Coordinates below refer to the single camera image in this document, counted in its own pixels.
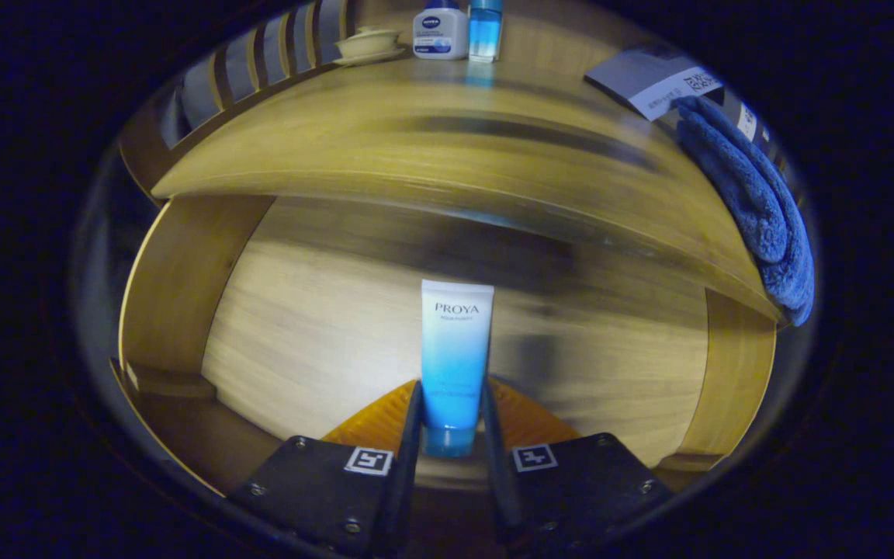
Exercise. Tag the blue towel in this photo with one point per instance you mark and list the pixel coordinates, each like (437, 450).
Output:
(757, 210)

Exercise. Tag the blue pump bottle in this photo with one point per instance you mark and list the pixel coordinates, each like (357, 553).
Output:
(485, 31)

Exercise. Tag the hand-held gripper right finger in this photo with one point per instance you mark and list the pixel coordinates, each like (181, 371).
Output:
(493, 473)

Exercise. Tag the beige lidded tea cup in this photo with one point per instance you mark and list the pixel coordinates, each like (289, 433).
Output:
(369, 45)

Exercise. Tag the grey book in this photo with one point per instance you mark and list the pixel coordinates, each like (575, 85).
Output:
(641, 78)

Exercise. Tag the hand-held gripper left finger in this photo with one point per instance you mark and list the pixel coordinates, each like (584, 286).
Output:
(408, 481)

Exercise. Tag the blue and white tube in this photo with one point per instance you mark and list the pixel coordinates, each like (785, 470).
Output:
(455, 349)

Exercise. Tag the wooden countertop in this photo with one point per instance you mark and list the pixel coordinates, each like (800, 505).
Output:
(416, 93)

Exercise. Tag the white lotion bottle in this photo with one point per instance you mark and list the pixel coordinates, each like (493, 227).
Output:
(441, 35)

